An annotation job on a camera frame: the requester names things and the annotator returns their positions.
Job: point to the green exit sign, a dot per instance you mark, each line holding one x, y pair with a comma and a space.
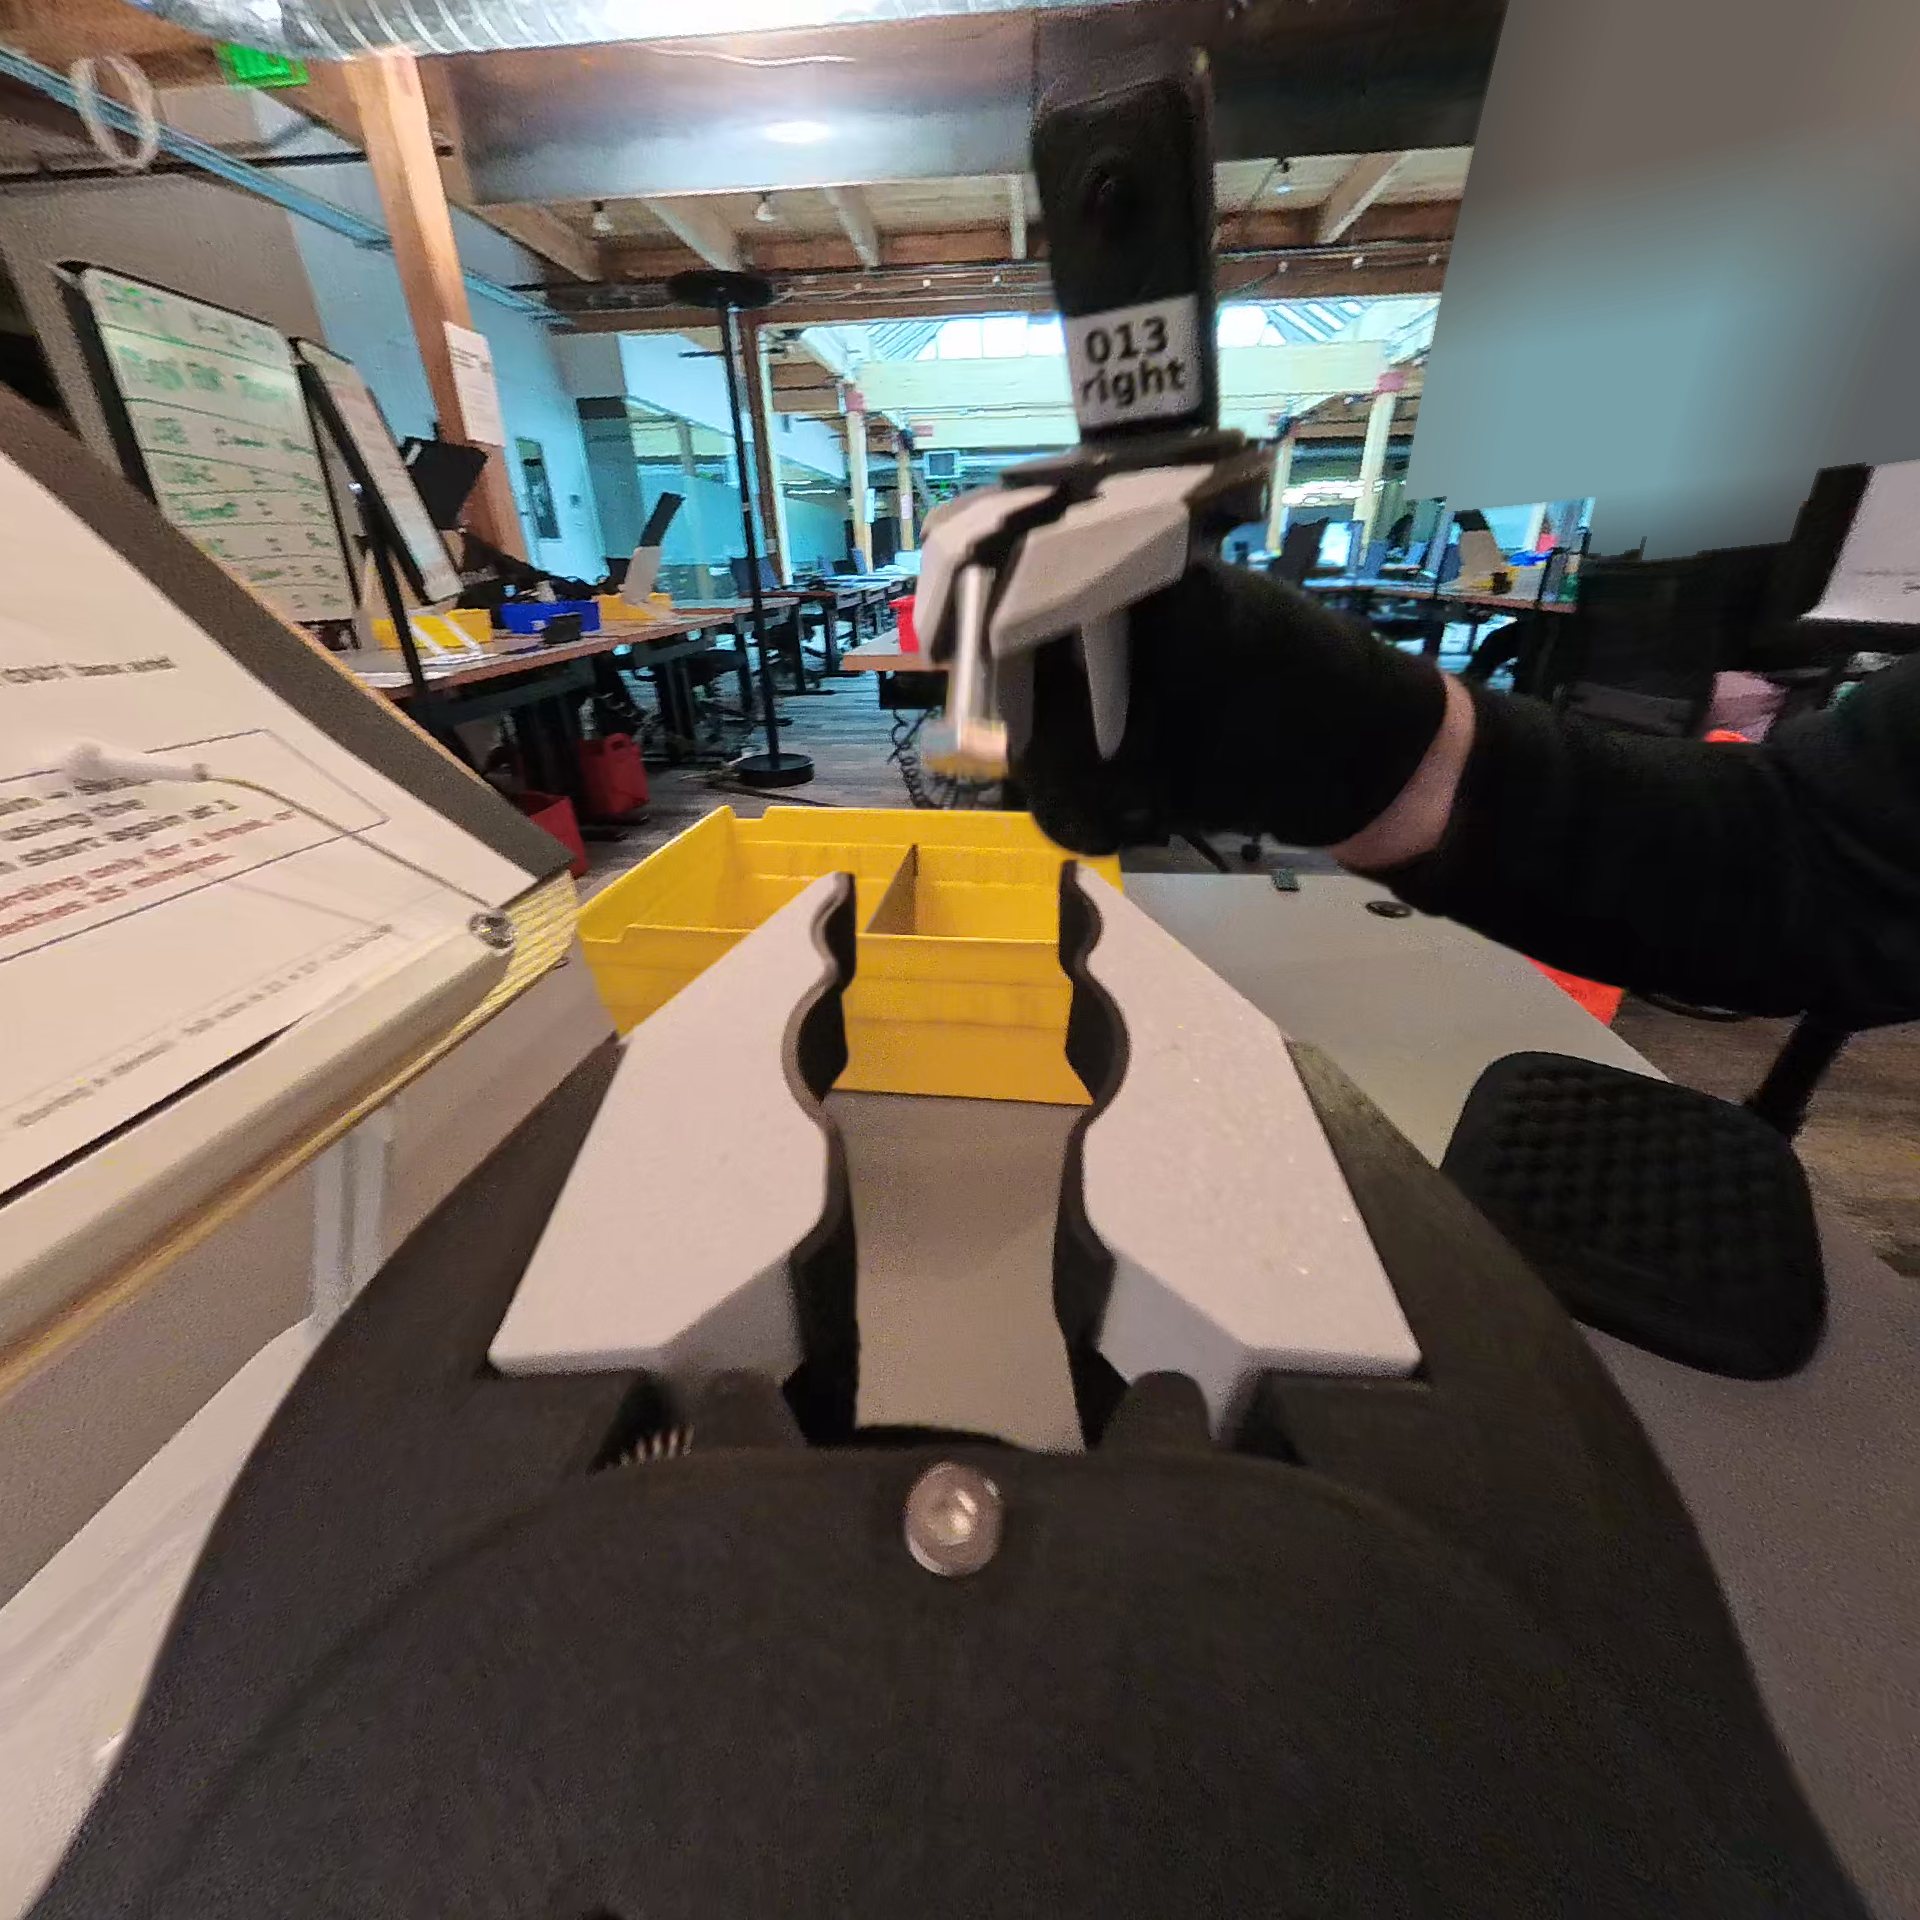
262, 65

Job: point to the person's right forearm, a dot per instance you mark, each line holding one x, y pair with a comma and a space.
1650, 855

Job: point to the printed instruction sheet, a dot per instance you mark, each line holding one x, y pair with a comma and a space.
180, 901

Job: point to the red canister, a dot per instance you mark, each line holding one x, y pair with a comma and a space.
613, 778

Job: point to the paper notice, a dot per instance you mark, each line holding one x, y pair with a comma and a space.
472, 383

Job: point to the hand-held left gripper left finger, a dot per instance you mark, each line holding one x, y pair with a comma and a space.
674, 1185

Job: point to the yellow plastic bin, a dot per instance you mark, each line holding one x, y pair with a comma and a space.
674, 932

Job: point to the black office chair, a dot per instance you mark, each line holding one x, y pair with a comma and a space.
1650, 645

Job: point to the person's right hand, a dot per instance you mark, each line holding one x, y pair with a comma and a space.
1276, 720

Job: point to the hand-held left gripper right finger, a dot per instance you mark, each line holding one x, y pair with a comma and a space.
1229, 1201

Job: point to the silver air duct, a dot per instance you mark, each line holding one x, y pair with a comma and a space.
599, 23

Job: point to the wooden pillar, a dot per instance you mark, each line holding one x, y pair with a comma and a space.
436, 302

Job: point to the curved document stand board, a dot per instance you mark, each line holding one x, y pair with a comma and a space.
548, 923

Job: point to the black floor lamp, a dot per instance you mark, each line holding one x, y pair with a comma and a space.
721, 288

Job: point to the large whiteboard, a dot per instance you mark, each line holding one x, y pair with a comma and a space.
212, 436

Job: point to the black chair armrest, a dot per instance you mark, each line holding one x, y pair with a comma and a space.
1635, 1201

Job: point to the silver hex bolt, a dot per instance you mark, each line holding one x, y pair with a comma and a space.
974, 661

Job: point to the small easel board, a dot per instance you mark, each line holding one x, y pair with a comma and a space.
383, 466

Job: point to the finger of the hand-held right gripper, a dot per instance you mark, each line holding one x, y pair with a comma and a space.
1096, 555
952, 577

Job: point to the blue parts bin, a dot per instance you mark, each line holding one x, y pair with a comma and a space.
548, 617

